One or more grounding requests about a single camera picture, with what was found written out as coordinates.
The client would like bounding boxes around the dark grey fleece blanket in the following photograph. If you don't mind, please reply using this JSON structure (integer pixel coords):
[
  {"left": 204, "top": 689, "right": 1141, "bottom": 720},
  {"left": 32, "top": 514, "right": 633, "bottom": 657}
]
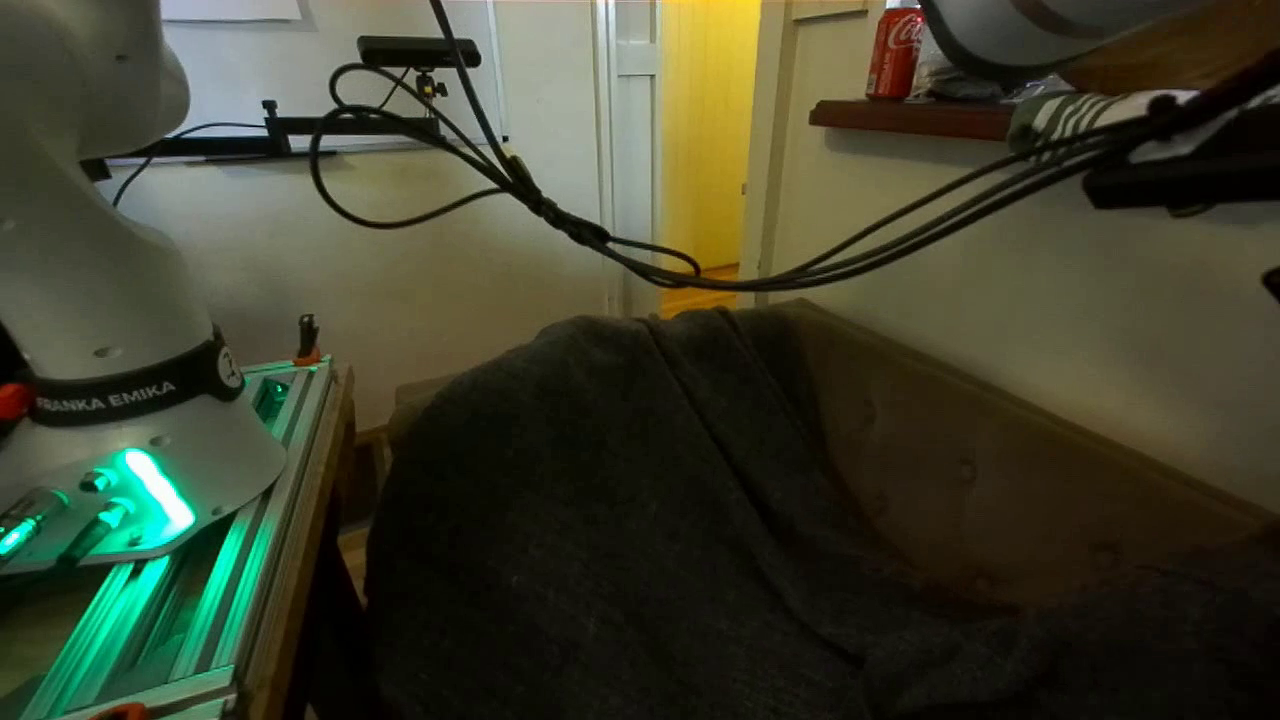
[{"left": 368, "top": 308, "right": 1280, "bottom": 720}]

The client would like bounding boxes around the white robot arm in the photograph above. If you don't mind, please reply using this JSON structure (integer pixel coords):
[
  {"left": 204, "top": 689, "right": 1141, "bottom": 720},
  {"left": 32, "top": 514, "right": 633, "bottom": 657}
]
[{"left": 0, "top": 0, "right": 283, "bottom": 571}]

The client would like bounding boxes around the dark wooden shelf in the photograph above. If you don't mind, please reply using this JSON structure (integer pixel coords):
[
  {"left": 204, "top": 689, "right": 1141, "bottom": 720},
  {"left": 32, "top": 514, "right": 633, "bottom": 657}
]
[{"left": 807, "top": 101, "right": 1010, "bottom": 141}]

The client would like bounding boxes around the olive tufted sofa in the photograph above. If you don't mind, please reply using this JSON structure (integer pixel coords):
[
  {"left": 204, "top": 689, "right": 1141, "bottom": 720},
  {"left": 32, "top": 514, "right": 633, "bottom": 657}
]
[{"left": 368, "top": 304, "right": 1277, "bottom": 633}]

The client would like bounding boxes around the red soda can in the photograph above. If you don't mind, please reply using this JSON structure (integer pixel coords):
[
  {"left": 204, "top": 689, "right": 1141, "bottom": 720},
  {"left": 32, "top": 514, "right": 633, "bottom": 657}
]
[{"left": 867, "top": 0, "right": 923, "bottom": 101}]

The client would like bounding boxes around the folded striped cloth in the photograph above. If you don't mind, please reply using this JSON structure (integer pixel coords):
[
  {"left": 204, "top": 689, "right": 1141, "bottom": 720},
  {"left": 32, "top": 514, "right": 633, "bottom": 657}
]
[{"left": 1008, "top": 86, "right": 1187, "bottom": 148}]

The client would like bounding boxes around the aluminium robot mounting table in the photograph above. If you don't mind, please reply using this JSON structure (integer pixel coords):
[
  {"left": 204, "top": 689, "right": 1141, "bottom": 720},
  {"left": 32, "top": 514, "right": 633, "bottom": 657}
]
[{"left": 0, "top": 359, "right": 350, "bottom": 720}]

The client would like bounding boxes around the black stereo camera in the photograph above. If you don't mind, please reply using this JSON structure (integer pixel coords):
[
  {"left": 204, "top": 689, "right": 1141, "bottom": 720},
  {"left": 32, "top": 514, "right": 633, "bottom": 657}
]
[{"left": 354, "top": 36, "right": 481, "bottom": 67}]

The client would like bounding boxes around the black cable bundle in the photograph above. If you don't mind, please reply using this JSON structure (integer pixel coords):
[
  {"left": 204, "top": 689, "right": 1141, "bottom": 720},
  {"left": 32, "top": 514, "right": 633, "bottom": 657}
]
[{"left": 308, "top": 0, "right": 1280, "bottom": 294}]

